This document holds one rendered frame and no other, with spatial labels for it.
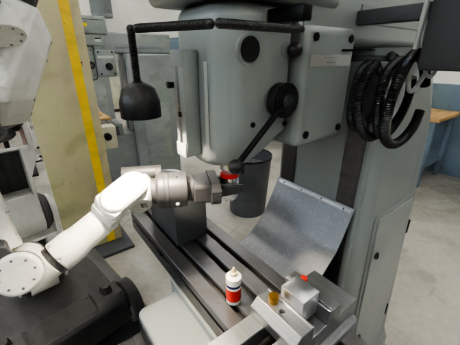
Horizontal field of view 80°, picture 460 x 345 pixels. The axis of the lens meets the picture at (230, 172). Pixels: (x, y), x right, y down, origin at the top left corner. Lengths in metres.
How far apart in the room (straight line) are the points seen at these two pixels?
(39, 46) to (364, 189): 0.93
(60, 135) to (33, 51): 1.54
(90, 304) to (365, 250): 1.09
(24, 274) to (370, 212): 0.89
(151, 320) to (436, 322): 1.86
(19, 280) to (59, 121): 1.72
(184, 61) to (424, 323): 2.11
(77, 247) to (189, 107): 0.37
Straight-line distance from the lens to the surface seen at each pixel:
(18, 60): 0.76
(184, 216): 0.93
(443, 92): 4.77
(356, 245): 1.02
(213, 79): 0.54
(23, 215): 1.16
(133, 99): 0.51
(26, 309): 1.53
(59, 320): 1.39
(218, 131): 0.55
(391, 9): 0.75
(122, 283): 1.42
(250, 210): 2.82
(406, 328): 2.22
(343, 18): 0.74
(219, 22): 0.42
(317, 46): 0.65
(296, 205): 1.03
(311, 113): 0.67
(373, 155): 0.89
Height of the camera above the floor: 1.54
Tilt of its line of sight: 23 degrees down
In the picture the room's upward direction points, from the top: straight up
